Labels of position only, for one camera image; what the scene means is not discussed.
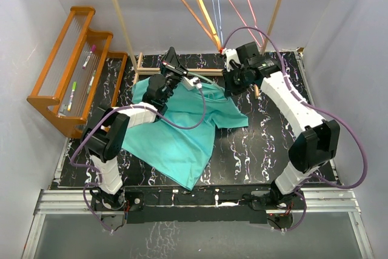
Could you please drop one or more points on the wooden hanger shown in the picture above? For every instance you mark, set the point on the wooden hanger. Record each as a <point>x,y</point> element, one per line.
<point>205,22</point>

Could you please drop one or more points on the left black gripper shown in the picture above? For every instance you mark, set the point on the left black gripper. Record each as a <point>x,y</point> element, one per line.
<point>176,67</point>

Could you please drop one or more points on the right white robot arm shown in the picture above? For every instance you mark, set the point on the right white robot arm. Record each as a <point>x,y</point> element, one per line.
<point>316,138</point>

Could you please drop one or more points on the dark green marker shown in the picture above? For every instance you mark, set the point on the dark green marker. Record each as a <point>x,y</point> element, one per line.
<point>91,82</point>

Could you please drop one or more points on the aluminium rail frame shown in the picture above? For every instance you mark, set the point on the aluminium rail frame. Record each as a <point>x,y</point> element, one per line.
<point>210,222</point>

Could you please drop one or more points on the grey small block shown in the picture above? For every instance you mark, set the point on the grey small block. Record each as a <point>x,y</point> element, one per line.
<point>63,110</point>

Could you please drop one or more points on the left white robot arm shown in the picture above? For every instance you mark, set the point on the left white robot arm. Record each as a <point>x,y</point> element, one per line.
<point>105,133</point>

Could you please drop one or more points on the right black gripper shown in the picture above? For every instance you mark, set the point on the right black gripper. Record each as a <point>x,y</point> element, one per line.
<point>230,90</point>

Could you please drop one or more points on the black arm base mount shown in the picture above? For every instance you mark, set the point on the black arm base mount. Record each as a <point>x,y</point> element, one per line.
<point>203,203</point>

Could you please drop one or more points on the purple cap marker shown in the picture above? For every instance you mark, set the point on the purple cap marker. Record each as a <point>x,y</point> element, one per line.
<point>89,55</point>

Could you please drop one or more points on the green cap marker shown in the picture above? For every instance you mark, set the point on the green cap marker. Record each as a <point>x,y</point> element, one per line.
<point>69,105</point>

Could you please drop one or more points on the green plastic hanger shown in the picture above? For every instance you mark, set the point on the green plastic hanger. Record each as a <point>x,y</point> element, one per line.
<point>209,82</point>

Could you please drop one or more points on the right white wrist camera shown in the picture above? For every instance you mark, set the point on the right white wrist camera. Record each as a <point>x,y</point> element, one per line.
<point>232,59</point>

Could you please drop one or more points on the orange wooden tiered rack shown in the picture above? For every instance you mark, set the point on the orange wooden tiered rack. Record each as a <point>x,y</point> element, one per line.
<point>64,66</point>

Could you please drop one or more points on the teal t shirt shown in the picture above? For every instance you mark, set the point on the teal t shirt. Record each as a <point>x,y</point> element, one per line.
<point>181,145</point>

